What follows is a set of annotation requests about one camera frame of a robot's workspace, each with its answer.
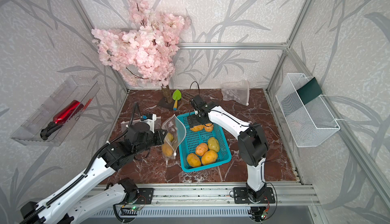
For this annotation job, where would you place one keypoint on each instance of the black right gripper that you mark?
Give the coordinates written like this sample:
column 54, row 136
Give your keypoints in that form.
column 193, row 121

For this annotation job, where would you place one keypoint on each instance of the clear acrylic wall shelf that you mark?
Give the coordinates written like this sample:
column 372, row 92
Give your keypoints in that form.
column 74, row 88

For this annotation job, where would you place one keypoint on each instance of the white wire wall basket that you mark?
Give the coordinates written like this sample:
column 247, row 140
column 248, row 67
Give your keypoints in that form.
column 310, row 124

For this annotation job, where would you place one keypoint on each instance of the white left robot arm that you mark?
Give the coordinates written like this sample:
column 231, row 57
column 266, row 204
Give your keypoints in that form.
column 55, row 207

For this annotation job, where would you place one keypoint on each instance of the dark green card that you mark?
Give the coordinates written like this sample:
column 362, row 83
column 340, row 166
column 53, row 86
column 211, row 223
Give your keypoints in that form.
column 310, row 91

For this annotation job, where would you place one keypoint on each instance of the pink cherry blossom tree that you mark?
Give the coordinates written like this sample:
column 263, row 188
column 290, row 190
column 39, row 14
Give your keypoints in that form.
column 144, row 55

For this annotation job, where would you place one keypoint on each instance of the green toy shovel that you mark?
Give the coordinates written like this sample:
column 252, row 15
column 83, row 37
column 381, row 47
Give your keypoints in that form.
column 176, row 97

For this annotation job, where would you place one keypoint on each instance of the orange potato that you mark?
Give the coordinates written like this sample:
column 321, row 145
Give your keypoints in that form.
column 167, row 150
column 201, row 149

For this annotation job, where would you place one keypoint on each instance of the teal plastic basket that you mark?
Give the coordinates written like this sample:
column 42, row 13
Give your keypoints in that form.
column 193, row 139

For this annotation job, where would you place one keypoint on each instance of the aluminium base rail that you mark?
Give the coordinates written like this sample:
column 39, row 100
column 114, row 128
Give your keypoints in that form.
column 169, row 200

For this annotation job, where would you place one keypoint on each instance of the large brown potato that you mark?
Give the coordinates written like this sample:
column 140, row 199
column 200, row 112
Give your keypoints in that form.
column 209, row 157

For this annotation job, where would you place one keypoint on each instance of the green-yellow potato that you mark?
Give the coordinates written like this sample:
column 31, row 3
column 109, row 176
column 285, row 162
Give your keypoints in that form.
column 213, row 144
column 169, row 137

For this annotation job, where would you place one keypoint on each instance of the clear zipper bag with dots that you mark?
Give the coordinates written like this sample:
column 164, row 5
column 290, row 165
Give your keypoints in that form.
column 126, row 126

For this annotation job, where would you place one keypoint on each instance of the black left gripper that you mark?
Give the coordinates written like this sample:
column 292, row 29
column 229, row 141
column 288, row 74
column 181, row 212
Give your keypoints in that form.
column 160, row 138

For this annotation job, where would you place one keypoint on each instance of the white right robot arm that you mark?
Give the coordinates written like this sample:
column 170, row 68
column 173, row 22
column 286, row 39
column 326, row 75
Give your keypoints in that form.
column 253, row 148

